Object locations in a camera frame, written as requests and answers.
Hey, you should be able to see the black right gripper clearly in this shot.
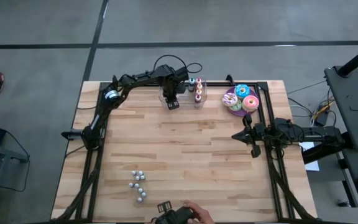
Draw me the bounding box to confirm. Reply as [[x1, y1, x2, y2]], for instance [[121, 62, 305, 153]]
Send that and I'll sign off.
[[231, 114, 272, 159]]

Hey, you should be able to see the clear plastic bin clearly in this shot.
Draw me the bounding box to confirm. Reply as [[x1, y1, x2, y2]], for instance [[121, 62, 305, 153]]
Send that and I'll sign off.
[[157, 79, 207, 110]]

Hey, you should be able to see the purple plate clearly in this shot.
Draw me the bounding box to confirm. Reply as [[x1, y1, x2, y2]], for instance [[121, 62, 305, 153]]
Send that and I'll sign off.
[[223, 85, 260, 118]]

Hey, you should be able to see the green frosted toy donut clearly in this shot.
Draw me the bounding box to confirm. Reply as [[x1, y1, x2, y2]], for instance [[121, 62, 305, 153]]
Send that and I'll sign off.
[[228, 101, 244, 112]]

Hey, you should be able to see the pink frosted toy donut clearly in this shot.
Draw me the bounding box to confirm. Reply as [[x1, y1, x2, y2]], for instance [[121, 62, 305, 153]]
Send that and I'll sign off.
[[242, 95, 260, 113]]

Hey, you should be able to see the purple striped white toy donut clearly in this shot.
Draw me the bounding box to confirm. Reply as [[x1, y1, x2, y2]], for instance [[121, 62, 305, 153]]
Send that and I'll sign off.
[[222, 92, 239, 108]]

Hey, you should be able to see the blue frosted toy donut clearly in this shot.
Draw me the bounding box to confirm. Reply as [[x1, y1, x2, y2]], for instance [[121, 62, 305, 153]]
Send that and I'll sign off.
[[234, 83, 252, 100]]

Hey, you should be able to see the white paper sheet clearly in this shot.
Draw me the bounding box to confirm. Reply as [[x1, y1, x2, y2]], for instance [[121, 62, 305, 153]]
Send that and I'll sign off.
[[299, 139, 321, 172]]

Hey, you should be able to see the black power adapter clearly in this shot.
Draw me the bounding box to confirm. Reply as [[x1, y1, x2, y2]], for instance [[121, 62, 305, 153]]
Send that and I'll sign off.
[[316, 112, 329, 127]]

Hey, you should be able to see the black desk leg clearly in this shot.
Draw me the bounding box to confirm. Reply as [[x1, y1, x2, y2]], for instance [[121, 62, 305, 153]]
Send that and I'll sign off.
[[301, 136, 354, 165]]

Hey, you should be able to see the person's hand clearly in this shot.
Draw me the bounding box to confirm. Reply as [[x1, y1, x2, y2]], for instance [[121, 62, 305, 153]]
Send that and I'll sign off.
[[183, 200, 216, 224]]

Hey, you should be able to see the dark grey desk top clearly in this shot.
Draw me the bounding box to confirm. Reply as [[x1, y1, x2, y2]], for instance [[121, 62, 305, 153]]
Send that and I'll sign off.
[[337, 149, 358, 224]]

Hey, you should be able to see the black pole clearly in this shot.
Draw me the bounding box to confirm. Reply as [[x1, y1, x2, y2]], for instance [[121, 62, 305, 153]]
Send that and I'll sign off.
[[336, 39, 358, 78]]

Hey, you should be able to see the grey metal stand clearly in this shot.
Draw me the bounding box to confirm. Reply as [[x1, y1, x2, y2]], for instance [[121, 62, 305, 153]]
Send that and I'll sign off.
[[0, 139, 30, 224]]

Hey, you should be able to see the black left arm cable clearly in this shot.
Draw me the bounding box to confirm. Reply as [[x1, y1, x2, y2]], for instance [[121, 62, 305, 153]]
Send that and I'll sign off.
[[152, 54, 203, 75]]

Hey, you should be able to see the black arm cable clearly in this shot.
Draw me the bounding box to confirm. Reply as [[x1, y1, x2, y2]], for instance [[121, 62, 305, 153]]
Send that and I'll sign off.
[[267, 119, 310, 156], [152, 54, 203, 75]]

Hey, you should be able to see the black aluminium table frame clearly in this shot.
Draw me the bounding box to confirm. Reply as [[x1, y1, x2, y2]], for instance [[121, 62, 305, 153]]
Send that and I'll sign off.
[[53, 74, 319, 223]]

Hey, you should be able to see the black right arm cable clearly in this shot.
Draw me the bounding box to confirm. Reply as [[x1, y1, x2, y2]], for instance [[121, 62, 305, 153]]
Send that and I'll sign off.
[[267, 119, 310, 156]]

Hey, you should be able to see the yellow floor cable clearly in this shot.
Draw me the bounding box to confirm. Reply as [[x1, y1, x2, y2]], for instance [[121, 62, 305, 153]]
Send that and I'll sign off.
[[311, 99, 336, 121]]

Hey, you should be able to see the black leader arm handle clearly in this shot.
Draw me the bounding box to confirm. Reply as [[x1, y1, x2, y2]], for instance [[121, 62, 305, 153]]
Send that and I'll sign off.
[[152, 200, 196, 224]]

